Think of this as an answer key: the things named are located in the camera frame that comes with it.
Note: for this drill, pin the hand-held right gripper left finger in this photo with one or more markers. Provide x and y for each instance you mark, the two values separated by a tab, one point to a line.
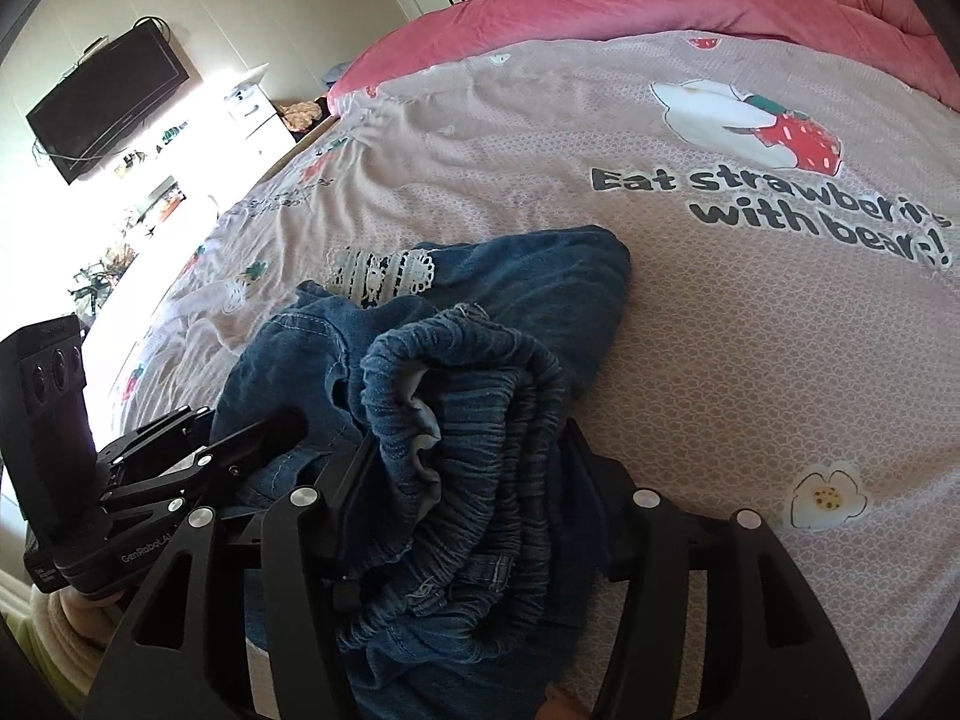
351	469

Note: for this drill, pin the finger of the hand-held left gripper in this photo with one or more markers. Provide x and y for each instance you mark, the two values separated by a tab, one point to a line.
161	439
240	450

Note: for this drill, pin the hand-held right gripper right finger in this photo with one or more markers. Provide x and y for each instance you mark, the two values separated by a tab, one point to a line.
600	481

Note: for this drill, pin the blue denim garment with lace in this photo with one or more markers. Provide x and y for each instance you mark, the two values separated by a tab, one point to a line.
525	277

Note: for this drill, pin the person's left forearm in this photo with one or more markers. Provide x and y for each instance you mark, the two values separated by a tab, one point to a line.
86	619

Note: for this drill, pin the person's right hand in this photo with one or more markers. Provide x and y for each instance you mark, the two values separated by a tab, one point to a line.
566	705

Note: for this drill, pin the pink strawberry printed bed sheet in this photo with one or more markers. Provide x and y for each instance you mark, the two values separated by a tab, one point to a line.
712	360

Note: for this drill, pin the cluttered white desk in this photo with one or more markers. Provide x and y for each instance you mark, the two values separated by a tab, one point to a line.
150	210

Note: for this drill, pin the white drawer cabinet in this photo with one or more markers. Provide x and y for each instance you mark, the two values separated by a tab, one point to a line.
259	116

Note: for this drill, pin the yellow crumpled cloth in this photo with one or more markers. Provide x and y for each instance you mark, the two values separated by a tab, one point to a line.
300	115

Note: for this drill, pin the folded blue clothes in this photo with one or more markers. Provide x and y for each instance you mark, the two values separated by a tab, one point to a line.
337	76

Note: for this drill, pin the pink quilt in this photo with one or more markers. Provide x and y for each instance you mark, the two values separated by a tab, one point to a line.
637	7

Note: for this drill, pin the black wall television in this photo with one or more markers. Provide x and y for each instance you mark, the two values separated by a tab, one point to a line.
105	101

